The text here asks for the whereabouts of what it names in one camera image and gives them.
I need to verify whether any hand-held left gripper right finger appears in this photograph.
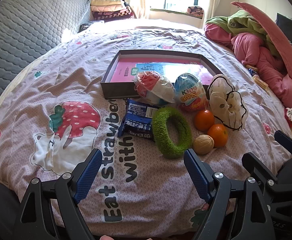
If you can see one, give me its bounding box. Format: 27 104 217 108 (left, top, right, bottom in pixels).
183 149 274 240

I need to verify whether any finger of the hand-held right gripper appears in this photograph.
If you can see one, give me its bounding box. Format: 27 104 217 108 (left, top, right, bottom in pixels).
274 129 292 161
242 152 287 198

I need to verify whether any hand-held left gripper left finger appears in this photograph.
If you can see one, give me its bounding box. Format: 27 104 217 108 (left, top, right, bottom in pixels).
18 149 103 240

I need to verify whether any brown walnut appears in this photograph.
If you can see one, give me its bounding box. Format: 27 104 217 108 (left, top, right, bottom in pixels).
192 134 214 155

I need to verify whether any orange tangerine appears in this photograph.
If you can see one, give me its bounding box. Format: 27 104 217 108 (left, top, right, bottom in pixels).
194 109 215 131
207 124 229 148

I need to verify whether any green fuzzy hair ring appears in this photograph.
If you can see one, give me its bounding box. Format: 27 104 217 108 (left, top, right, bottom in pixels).
152 107 193 159

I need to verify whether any white ruffled hair scrunchie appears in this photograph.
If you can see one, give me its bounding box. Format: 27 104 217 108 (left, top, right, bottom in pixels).
208 74 249 131

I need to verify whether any blue toy egg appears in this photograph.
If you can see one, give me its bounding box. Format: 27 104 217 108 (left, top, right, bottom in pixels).
174 73 209 112

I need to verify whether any brown shallow cardboard box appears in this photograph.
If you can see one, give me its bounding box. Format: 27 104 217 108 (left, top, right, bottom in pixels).
100 49 225 100

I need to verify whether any red white toy egg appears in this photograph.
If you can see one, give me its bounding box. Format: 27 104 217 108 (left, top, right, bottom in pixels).
133 71 175 107

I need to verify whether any long yellow snack packet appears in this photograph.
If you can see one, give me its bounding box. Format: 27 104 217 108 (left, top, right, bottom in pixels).
252 75 269 90

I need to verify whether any pink crumpled quilt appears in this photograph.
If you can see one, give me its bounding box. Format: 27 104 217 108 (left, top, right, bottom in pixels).
204 22 292 110

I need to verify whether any strawberry printed bed sheet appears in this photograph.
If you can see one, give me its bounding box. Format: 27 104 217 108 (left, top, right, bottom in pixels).
0 19 292 240

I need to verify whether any large pink pillow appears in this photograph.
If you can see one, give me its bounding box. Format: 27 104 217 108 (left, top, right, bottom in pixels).
231 1 292 90

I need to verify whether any green fleece blanket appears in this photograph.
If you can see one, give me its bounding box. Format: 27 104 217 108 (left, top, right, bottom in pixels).
207 9 284 58

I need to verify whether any dark blue pillow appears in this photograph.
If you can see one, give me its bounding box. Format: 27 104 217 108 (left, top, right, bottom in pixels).
79 21 104 33

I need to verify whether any grey quilted mattress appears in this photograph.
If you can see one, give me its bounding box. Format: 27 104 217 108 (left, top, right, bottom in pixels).
0 0 91 120

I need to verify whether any floral folded blanket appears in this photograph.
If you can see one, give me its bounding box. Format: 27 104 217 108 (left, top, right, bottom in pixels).
187 6 204 18

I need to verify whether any maroon patterned folded blanket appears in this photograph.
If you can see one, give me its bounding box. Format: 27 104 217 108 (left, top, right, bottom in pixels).
92 7 136 22

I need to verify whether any pink folded blanket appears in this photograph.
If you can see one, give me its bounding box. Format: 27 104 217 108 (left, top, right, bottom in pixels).
91 5 125 12

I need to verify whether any cream folded blanket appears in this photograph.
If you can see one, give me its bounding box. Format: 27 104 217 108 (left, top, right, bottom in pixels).
90 0 123 7

